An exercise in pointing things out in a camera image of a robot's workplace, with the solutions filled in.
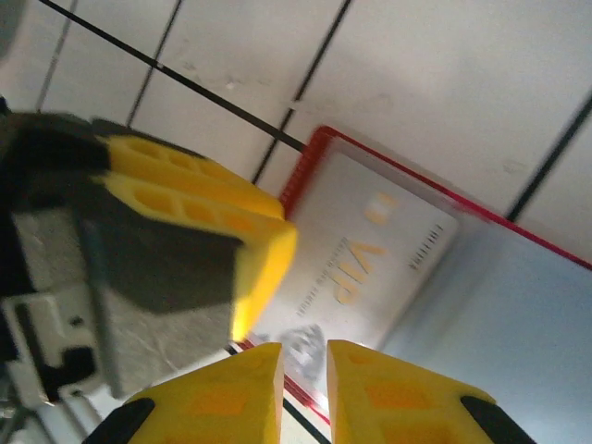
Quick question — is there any red leather card wallet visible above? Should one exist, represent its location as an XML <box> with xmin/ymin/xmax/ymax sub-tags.
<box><xmin>226</xmin><ymin>123</ymin><xmax>592</xmax><ymax>444</ymax></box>

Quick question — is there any silver VIP card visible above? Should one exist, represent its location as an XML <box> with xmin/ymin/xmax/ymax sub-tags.
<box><xmin>252</xmin><ymin>151</ymin><xmax>460</xmax><ymax>366</ymax></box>

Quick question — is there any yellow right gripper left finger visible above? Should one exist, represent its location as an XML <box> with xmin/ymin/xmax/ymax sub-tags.
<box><xmin>86</xmin><ymin>340</ymin><xmax>285</xmax><ymax>444</ymax></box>

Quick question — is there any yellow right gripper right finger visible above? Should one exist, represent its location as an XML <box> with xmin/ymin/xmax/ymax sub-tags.
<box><xmin>326</xmin><ymin>339</ymin><xmax>540</xmax><ymax>444</ymax></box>

